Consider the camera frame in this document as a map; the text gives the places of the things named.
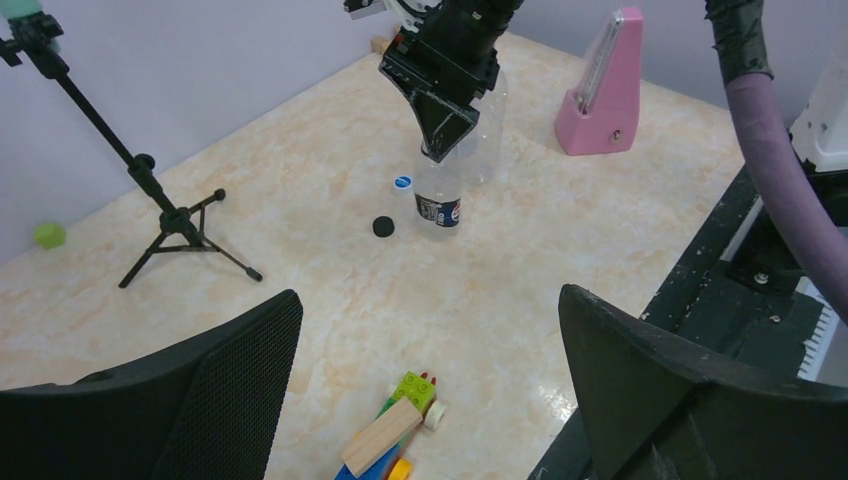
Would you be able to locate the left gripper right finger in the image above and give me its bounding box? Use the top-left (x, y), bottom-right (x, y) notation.
top-left (558, 284), bottom-right (847, 479)

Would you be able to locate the small green ball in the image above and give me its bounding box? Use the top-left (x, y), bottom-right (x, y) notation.
top-left (33, 222), bottom-right (67, 250)

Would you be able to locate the clear plastic bottle blue label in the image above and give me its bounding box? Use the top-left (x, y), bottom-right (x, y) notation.
top-left (458, 67), bottom-right (509, 188)

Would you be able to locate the black tripod stand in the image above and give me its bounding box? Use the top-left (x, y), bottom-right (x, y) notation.
top-left (1, 34), bottom-right (263, 289)

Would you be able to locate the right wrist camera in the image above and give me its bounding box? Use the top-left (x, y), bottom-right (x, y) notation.
top-left (343, 0), bottom-right (445, 34)

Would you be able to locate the green foam microphone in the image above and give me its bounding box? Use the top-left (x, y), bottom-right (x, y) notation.
top-left (1, 0), bottom-right (63, 53)

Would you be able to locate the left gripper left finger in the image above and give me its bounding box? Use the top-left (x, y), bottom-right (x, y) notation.
top-left (1, 290), bottom-right (304, 479)

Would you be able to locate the small wooden cube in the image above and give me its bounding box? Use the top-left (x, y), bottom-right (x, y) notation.
top-left (370, 35), bottom-right (394, 55)

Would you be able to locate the colourful toy block car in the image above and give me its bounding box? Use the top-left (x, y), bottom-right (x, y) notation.
top-left (335, 371), bottom-right (447, 480)

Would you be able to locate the blue Pocari Sweat cap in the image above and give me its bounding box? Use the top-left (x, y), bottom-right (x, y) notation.
top-left (392, 175), bottom-right (414, 196)

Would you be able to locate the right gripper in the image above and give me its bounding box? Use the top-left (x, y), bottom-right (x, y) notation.
top-left (379, 0), bottom-right (523, 163)

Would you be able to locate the small clear bottle black cap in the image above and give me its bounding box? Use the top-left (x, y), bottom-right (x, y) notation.
top-left (412, 149), bottom-right (463, 241)

